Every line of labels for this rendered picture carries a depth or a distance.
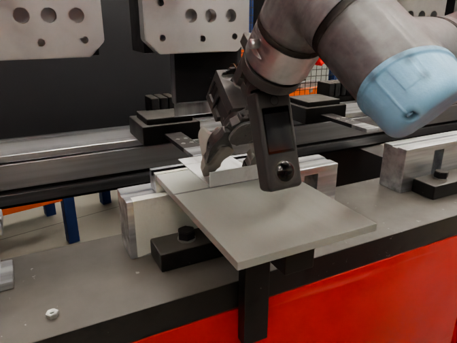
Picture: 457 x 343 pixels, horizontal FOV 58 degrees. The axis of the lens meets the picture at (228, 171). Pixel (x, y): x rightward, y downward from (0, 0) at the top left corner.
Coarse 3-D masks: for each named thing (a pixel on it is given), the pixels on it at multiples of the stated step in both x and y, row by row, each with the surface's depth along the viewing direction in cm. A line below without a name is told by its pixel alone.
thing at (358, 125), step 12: (300, 96) 103; (312, 96) 103; (324, 96) 103; (300, 108) 97; (312, 108) 96; (324, 108) 98; (336, 108) 99; (300, 120) 98; (312, 120) 97; (324, 120) 99; (336, 120) 93; (348, 120) 92
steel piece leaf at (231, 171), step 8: (224, 160) 67; (232, 160) 67; (192, 168) 64; (200, 168) 64; (224, 168) 64; (232, 168) 64; (240, 168) 58; (248, 168) 59; (256, 168) 60; (200, 176) 61; (208, 176) 61; (216, 176) 57; (224, 176) 58; (232, 176) 58; (240, 176) 59; (248, 176) 59; (256, 176) 60; (208, 184) 58; (216, 184) 57; (224, 184) 58
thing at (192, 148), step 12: (132, 120) 86; (144, 120) 82; (156, 120) 81; (168, 120) 82; (180, 120) 83; (192, 120) 84; (132, 132) 88; (144, 132) 80; (156, 132) 81; (168, 132) 82; (180, 132) 83; (192, 132) 84; (144, 144) 81; (180, 144) 75; (192, 144) 75; (192, 156) 69
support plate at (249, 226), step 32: (192, 192) 56; (224, 192) 56; (256, 192) 56; (288, 192) 56; (320, 192) 56; (224, 224) 47; (256, 224) 47; (288, 224) 47; (320, 224) 47; (352, 224) 47; (224, 256) 42; (256, 256) 41
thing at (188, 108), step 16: (176, 64) 59; (192, 64) 60; (208, 64) 61; (224, 64) 62; (176, 80) 59; (192, 80) 61; (208, 80) 62; (176, 96) 60; (192, 96) 61; (176, 112) 62; (192, 112) 63; (208, 112) 64
